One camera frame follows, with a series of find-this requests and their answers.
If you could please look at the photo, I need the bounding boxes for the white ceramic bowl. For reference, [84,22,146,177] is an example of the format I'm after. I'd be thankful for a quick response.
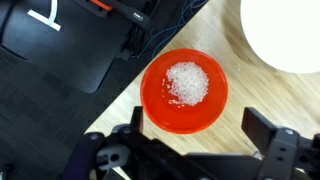
[239,0,320,74]

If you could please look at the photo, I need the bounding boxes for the orange plastic bowl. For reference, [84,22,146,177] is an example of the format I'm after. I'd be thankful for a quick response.
[139,48,230,135]

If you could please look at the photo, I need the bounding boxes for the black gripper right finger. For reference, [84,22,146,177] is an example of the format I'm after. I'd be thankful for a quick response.
[241,107,300,180]

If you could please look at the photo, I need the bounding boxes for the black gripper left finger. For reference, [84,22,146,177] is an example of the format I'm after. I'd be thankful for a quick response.
[114,106,158,151]

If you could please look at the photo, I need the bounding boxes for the thin blue cable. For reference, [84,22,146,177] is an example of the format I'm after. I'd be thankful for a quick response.
[143,0,208,59]

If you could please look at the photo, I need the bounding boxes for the black mounting plate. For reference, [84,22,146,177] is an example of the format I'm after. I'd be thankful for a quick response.
[0,0,134,94]

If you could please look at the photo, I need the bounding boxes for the white granules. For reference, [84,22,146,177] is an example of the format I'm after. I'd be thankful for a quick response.
[164,61,210,107]

